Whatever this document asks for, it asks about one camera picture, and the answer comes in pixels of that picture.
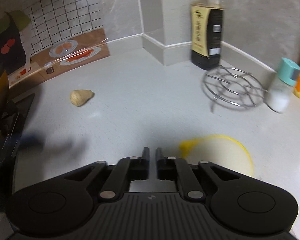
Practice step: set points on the salt shaker with teal lid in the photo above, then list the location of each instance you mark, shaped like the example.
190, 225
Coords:
277, 100

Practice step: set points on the printed kitchen wall sticker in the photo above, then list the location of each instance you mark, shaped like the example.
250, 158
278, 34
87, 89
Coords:
65, 17

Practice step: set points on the ginger piece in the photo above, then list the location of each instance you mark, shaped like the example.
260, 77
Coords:
81, 97

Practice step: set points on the dark soy sauce bottle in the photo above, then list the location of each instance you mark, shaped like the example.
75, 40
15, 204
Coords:
202, 37

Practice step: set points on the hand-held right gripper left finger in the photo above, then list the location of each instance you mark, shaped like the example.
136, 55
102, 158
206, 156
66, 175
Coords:
145, 162

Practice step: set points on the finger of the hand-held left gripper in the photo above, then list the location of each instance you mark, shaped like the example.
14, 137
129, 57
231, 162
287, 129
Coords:
30, 140

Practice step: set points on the yellow round scrubber pad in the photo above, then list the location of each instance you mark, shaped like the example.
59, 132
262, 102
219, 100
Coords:
215, 152

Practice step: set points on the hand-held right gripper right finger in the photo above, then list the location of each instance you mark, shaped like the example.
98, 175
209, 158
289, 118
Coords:
160, 162

